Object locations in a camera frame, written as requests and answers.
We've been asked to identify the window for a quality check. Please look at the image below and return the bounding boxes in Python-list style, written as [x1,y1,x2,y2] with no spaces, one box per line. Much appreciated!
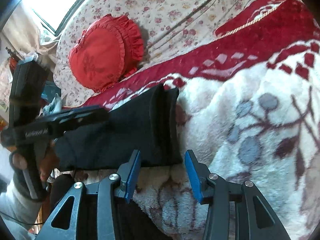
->
[25,0,100,37]

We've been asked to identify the floral quilt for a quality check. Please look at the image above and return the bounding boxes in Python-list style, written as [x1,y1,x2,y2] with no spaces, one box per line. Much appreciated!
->
[52,0,258,108]

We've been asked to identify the light blue fleece jacket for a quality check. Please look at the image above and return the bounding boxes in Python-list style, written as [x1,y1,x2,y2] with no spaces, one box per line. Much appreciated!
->
[41,92,63,114]

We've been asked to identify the red heart-shaped ruffled pillow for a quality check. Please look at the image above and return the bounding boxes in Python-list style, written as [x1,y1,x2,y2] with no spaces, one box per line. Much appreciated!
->
[68,14,145,93]

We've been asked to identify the person's left hand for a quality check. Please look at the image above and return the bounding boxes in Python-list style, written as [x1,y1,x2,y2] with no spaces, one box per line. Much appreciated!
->
[10,140,62,183]

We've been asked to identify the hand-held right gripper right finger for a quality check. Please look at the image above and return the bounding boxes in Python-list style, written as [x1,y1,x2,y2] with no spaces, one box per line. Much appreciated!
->
[184,149,292,240]

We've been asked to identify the black pants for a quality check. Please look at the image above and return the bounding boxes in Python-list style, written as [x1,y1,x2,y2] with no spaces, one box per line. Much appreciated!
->
[54,83,184,172]

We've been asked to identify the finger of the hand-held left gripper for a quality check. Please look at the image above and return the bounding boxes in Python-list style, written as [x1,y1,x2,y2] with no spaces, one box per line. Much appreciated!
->
[60,106,110,133]

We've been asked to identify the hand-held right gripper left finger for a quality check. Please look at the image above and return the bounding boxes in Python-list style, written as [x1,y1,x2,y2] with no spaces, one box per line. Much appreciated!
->
[44,149,142,240]

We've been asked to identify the person's left forearm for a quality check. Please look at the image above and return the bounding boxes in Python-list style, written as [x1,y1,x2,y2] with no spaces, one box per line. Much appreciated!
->
[0,165,48,240]

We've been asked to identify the red and white plush blanket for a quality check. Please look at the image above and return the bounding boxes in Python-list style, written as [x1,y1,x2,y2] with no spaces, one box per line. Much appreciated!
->
[82,0,320,240]

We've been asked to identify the beige curtain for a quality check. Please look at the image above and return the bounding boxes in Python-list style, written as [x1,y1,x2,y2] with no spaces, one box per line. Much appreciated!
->
[2,5,65,58]

